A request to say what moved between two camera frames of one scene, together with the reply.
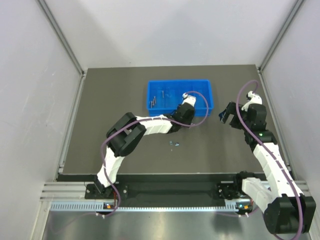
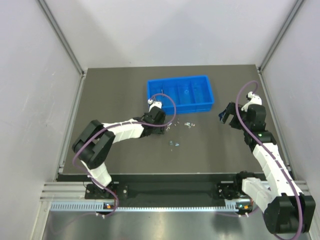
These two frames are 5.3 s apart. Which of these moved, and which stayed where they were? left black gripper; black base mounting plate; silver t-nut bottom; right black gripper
Moved: left black gripper
Stayed: silver t-nut bottom; black base mounting plate; right black gripper
